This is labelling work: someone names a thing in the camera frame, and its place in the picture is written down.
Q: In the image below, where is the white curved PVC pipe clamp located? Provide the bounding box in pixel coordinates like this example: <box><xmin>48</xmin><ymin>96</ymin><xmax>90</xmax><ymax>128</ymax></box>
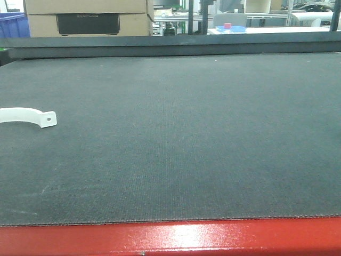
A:
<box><xmin>1</xmin><ymin>107</ymin><xmax>58</xmax><ymax>128</ymax></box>

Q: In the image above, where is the blue plastic bin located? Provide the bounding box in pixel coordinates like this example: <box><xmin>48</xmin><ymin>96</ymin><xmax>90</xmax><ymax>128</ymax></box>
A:
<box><xmin>1</xmin><ymin>12</ymin><xmax>30</xmax><ymax>38</ymax></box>

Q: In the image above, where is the dark grey table mat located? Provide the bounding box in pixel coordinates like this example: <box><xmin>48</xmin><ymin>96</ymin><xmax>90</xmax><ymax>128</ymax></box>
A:
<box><xmin>1</xmin><ymin>52</ymin><xmax>340</xmax><ymax>226</ymax></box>

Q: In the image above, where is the blue tray with red block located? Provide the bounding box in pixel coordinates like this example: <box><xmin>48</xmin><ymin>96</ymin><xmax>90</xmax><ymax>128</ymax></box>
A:
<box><xmin>216</xmin><ymin>23</ymin><xmax>247</xmax><ymax>34</ymax></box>

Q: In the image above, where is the large cardboard box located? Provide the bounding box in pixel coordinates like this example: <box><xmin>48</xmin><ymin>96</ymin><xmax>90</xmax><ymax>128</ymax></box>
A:
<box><xmin>24</xmin><ymin>0</ymin><xmax>154</xmax><ymax>37</ymax></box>

